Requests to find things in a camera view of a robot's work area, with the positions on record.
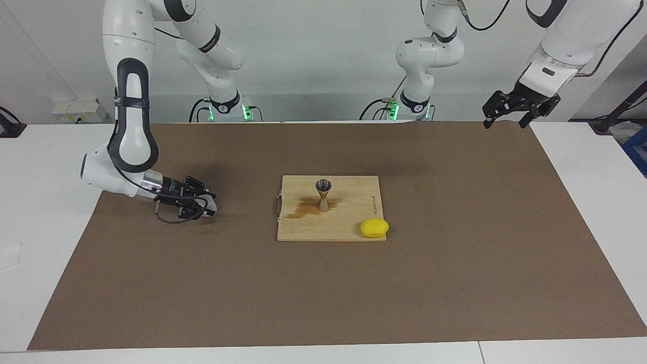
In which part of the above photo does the wooden cutting board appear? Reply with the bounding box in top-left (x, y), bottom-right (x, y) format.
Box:
top-left (274, 175), bottom-right (388, 242)

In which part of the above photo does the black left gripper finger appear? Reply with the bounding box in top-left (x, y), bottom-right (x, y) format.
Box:
top-left (482, 91), bottom-right (509, 129)
top-left (518, 101), bottom-right (551, 129)

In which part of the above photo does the blue crate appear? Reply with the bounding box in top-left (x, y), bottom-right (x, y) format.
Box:
top-left (622, 125), bottom-right (647, 178)

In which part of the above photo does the yellow lemon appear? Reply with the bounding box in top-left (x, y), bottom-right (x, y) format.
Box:
top-left (359, 218), bottom-right (390, 239)

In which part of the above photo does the black stand foot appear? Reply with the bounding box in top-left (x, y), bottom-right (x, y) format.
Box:
top-left (0, 106), bottom-right (27, 139)

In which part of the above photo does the black left base cable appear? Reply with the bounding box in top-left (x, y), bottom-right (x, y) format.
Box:
top-left (359, 71), bottom-right (407, 121)

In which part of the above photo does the white wall socket box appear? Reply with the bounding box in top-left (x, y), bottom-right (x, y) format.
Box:
top-left (52, 99), bottom-right (109, 124)

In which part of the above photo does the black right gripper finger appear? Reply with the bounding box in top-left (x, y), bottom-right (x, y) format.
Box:
top-left (183, 175), bottom-right (218, 200)
top-left (178, 200), bottom-right (215, 221)

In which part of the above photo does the steel double jigger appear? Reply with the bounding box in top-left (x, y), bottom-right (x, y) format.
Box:
top-left (314, 178), bottom-right (333, 212)

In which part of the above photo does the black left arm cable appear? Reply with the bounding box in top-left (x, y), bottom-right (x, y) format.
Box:
top-left (457, 0), bottom-right (647, 79)

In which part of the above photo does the black tripod leg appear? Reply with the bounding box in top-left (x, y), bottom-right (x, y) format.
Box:
top-left (589, 80), bottom-right (647, 135)

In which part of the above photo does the brown table mat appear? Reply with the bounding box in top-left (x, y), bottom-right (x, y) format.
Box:
top-left (28, 120), bottom-right (647, 351)

